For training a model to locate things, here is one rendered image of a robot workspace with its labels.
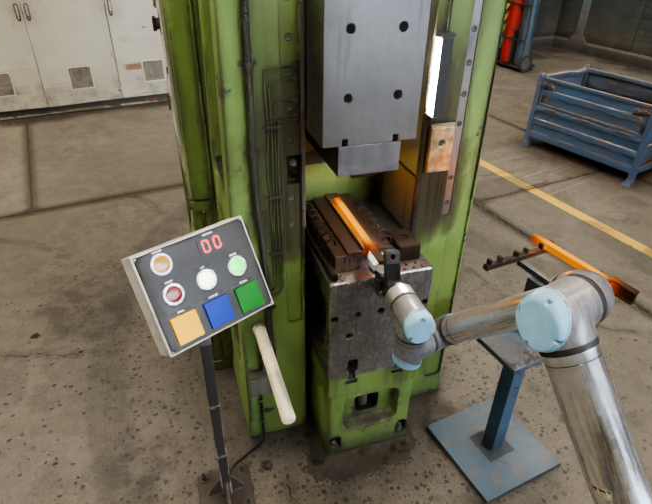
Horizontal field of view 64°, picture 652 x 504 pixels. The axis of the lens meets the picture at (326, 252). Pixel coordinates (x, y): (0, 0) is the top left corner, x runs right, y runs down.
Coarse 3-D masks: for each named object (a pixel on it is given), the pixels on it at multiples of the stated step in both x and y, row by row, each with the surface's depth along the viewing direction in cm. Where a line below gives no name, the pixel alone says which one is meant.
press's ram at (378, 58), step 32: (320, 0) 130; (352, 0) 130; (384, 0) 133; (416, 0) 135; (320, 32) 134; (352, 32) 135; (384, 32) 137; (416, 32) 140; (320, 64) 138; (352, 64) 139; (384, 64) 142; (416, 64) 144; (320, 96) 143; (352, 96) 144; (384, 96) 146; (416, 96) 150; (320, 128) 147; (352, 128) 149; (384, 128) 152; (416, 128) 155
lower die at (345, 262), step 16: (320, 208) 198; (336, 208) 196; (352, 208) 198; (320, 224) 190; (336, 224) 188; (368, 224) 188; (320, 240) 185; (336, 240) 180; (352, 240) 179; (384, 240) 179; (336, 256) 172; (352, 256) 173; (336, 272) 175
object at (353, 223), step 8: (336, 200) 199; (344, 208) 194; (344, 216) 191; (352, 216) 189; (352, 224) 184; (360, 232) 180; (360, 240) 178; (368, 240) 175; (368, 248) 171; (376, 248) 171; (376, 256) 167
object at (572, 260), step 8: (536, 240) 188; (544, 240) 186; (544, 248) 186; (552, 248) 182; (560, 248) 182; (560, 256) 180; (568, 256) 178; (576, 264) 175; (584, 264) 174; (600, 272) 170; (608, 280) 165; (616, 280) 164; (616, 288) 164; (624, 288) 161; (632, 288) 161; (616, 296) 164; (624, 296) 163; (632, 296) 160
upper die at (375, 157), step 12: (312, 144) 176; (372, 144) 153; (384, 144) 155; (396, 144) 156; (324, 156) 165; (336, 156) 153; (348, 156) 153; (360, 156) 154; (372, 156) 155; (384, 156) 157; (396, 156) 158; (336, 168) 155; (348, 168) 155; (360, 168) 156; (372, 168) 158; (384, 168) 159; (396, 168) 160
